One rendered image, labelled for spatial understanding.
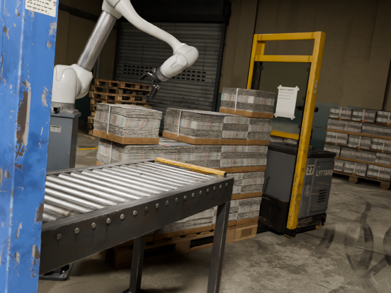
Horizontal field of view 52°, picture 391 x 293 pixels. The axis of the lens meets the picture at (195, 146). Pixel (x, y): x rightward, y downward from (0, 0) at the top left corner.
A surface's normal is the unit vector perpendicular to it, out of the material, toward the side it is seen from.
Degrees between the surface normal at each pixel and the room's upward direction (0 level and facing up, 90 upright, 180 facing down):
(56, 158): 90
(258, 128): 90
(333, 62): 90
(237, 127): 90
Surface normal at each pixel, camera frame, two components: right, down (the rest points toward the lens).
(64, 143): 0.10, 0.14
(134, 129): 0.68, 0.18
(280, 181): -0.74, 0.00
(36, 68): 0.86, 0.16
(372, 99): -0.50, 0.05
